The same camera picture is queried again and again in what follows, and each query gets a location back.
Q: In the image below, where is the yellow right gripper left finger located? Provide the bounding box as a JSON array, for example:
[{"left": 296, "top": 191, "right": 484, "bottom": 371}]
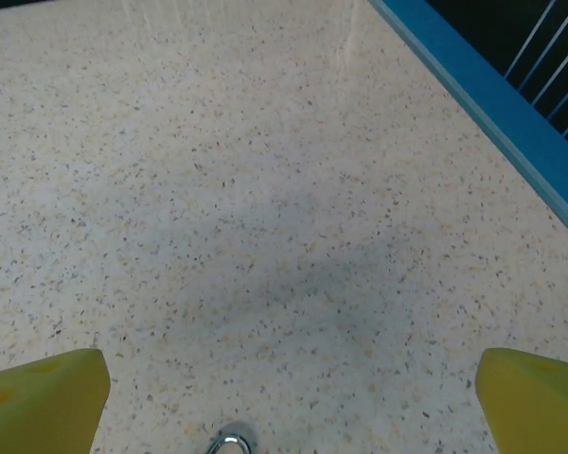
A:
[{"left": 0, "top": 348, "right": 112, "bottom": 454}]

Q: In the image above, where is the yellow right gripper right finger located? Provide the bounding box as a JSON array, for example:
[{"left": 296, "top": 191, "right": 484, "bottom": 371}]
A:
[{"left": 474, "top": 348, "right": 568, "bottom": 454}]

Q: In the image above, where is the silver key with ring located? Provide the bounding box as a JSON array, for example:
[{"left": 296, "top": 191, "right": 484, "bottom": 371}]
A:
[{"left": 204, "top": 420, "right": 257, "bottom": 454}]

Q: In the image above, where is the blue table edge strip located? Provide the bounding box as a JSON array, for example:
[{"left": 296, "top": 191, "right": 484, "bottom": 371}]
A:
[{"left": 368, "top": 0, "right": 568, "bottom": 250}]

